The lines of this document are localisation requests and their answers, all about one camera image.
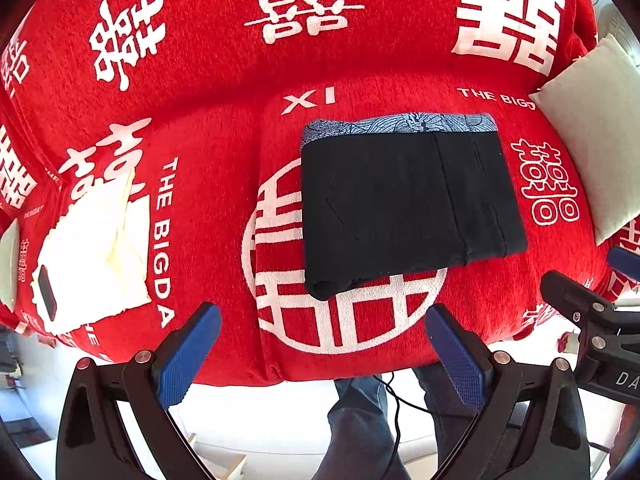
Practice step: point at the black smartphone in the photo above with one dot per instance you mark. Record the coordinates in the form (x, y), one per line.
(47, 293)

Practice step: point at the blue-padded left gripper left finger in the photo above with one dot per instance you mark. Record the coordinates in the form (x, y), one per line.
(162, 381)

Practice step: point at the beige pillow right side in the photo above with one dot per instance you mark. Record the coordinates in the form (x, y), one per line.
(594, 107)

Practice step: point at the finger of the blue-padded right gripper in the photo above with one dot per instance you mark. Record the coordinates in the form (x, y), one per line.
(575, 299)
(625, 262)

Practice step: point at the cream folded cloth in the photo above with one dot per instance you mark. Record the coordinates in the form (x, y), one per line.
(97, 257)

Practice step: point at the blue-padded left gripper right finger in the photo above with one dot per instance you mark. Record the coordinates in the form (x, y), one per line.
(487, 448)

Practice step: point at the wooden furniture frame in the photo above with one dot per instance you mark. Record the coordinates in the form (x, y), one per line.
(220, 462)

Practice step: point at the black pants with blue trim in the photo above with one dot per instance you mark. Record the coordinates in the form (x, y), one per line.
(402, 194)

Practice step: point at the red bedspread with white characters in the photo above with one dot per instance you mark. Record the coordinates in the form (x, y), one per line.
(207, 100)

